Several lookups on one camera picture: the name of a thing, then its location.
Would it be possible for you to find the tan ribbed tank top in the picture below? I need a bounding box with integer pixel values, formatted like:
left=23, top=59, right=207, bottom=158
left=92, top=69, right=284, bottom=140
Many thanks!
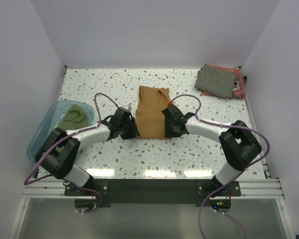
left=136, top=86, right=170, bottom=139

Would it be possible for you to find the olive green tank top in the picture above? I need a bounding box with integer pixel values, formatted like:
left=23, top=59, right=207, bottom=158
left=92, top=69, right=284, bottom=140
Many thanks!
left=58, top=105, right=88, bottom=130

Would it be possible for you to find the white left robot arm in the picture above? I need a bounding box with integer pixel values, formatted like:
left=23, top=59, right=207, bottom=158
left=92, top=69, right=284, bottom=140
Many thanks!
left=35, top=107, right=140, bottom=195

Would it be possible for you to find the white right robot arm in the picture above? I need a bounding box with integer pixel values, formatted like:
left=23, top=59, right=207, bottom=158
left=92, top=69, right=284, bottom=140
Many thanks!
left=162, top=105, right=262, bottom=196

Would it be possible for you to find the striped folded tank top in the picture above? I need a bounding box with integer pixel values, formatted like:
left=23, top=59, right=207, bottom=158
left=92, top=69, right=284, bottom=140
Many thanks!
left=194, top=64, right=236, bottom=99

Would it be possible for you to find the red patterned folded tank top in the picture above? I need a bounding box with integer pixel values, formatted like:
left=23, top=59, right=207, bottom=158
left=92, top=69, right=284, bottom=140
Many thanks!
left=205, top=64, right=247, bottom=100

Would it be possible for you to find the translucent blue plastic bin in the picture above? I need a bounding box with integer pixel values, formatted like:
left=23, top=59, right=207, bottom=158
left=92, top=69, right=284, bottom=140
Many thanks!
left=27, top=100, right=95, bottom=162

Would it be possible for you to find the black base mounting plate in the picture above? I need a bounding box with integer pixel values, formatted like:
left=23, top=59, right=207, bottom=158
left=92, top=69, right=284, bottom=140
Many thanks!
left=64, top=178, right=241, bottom=209

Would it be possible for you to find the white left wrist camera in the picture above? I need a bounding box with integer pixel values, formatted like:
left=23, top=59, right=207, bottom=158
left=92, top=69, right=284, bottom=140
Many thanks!
left=125, top=105, right=132, bottom=113

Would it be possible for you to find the aluminium frame rail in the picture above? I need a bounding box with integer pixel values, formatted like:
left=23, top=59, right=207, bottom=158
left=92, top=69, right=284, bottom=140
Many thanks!
left=21, top=178, right=284, bottom=199

